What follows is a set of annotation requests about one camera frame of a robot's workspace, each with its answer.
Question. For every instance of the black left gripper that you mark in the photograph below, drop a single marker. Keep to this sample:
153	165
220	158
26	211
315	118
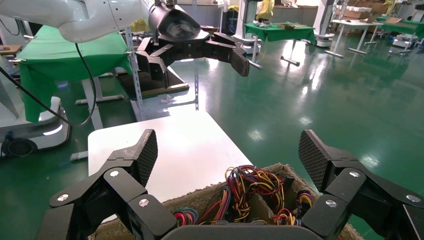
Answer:
175	26

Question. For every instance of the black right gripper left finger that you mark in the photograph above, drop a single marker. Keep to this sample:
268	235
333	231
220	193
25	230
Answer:
122	185

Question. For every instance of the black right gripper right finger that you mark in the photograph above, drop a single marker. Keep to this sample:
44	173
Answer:
348	185

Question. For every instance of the small white robot base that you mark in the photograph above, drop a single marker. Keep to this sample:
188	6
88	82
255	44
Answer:
404	41

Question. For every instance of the white robot base black wheel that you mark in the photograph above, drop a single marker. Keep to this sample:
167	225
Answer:
53	132

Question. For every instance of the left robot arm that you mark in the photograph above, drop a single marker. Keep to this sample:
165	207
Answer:
82	20

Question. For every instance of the dark board wooden edge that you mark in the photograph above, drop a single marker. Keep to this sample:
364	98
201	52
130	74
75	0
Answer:
145	86

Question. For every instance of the brown cardboard divider box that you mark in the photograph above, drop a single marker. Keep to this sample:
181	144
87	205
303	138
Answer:
198	198

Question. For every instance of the yellow clad person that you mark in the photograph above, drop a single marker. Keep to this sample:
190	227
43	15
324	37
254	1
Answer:
265	10

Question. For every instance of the flat cardboard box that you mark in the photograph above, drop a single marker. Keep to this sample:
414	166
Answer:
286	26

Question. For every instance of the green tablecloth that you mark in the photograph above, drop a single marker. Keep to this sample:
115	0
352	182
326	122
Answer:
291	34
66	53
404	27

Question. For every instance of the white robot column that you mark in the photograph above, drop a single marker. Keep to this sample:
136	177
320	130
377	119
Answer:
323	20

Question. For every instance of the white work table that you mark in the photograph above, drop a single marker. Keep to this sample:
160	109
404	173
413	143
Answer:
354	23

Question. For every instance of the stacked cardboard boxes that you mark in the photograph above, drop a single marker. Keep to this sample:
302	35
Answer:
356	14

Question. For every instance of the brown wooden desk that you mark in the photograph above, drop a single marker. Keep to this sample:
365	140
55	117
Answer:
10	49

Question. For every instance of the perforated metal post frame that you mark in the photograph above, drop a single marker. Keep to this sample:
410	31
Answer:
134	73

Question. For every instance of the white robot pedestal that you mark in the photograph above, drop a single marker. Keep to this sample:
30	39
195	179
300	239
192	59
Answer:
245	13

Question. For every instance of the white table leg frame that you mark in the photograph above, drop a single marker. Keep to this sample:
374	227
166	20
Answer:
109	98
290	61

